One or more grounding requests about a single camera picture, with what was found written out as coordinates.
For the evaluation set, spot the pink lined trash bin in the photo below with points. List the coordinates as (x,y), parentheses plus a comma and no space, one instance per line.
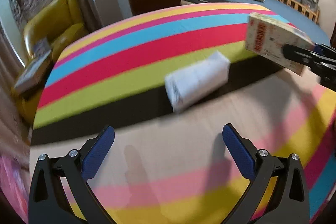
(13,187)

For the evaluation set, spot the wooden crib rail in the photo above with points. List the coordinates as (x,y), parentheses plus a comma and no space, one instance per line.
(302,9)

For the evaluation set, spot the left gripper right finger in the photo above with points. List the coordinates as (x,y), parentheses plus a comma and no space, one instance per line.
(289,202)

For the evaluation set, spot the striped colourful tablecloth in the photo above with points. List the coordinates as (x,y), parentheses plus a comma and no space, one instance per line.
(167,167)

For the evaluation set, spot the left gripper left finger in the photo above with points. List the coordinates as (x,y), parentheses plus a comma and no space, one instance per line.
(48,202)

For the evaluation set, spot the flat puzzle box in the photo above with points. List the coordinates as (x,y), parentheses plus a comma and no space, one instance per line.
(33,73)

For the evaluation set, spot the small printed carton box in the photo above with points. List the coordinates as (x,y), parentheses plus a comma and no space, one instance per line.
(266,35)

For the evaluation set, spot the yellow leather armchair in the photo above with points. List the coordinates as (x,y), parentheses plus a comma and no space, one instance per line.
(62,23)

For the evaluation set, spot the small picture box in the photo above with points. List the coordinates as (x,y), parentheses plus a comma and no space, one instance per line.
(41,47)

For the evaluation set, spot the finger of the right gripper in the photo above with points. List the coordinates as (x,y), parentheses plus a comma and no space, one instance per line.
(300,55)
(324,50)

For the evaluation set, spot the white paper package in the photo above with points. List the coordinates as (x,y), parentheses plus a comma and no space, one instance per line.
(190,84)

